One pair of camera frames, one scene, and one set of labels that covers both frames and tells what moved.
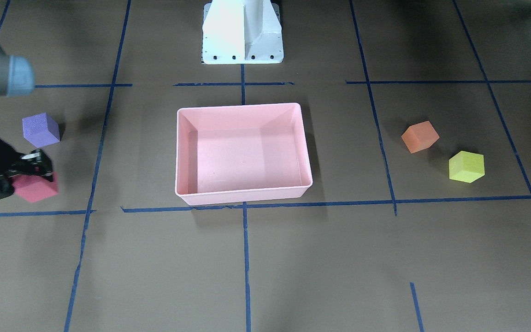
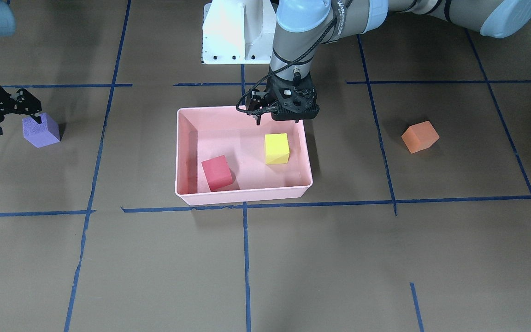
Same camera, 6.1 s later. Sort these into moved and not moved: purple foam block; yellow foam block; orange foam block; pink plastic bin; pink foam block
Moved: pink foam block; yellow foam block
Not moved: pink plastic bin; purple foam block; orange foam block
